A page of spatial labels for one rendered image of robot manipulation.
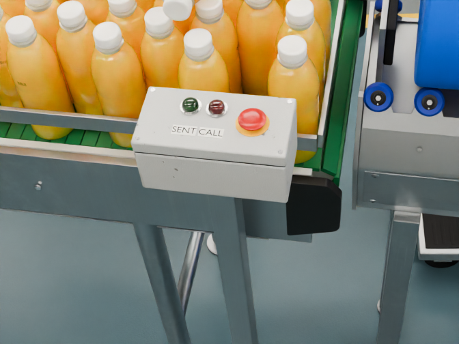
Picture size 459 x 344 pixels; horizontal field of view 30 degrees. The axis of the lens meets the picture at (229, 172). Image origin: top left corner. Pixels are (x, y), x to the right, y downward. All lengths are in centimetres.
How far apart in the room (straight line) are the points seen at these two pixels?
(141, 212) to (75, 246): 94
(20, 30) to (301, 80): 40
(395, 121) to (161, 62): 37
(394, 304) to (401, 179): 48
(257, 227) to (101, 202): 26
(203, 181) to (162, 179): 6
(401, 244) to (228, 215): 50
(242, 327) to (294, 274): 71
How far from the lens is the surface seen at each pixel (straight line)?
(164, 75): 126
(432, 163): 137
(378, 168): 138
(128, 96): 127
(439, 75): 122
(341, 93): 141
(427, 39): 117
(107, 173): 137
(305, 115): 122
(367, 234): 231
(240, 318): 151
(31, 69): 128
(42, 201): 149
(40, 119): 134
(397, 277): 175
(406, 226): 159
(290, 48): 116
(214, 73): 120
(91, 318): 224
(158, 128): 111
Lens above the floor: 193
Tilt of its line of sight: 52 degrees down
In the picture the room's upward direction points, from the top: 7 degrees counter-clockwise
